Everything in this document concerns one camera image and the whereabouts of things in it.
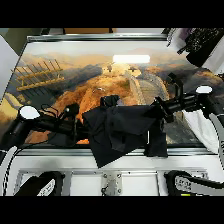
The black speckled garment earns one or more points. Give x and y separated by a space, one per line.
203 43

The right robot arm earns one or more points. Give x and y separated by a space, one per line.
190 101

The white T-shirt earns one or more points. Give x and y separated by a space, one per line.
201 130

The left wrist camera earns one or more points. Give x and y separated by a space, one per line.
72 109

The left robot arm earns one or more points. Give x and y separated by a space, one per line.
30 121

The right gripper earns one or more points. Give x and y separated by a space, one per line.
164 108

